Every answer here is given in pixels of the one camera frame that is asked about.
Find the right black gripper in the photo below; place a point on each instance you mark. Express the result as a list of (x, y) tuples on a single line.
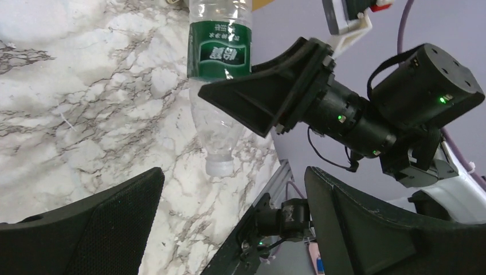
[(291, 88)]

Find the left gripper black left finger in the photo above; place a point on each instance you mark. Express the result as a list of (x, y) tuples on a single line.
[(105, 233)]

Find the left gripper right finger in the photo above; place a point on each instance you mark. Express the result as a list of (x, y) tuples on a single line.
[(361, 234)]

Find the dark green label bottle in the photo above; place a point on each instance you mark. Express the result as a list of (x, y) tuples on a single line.
[(219, 49)]

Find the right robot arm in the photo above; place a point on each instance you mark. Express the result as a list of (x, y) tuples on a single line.
[(399, 121)]

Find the cream cylinder with striped face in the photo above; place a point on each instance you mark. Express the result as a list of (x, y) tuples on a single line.
[(258, 4)]

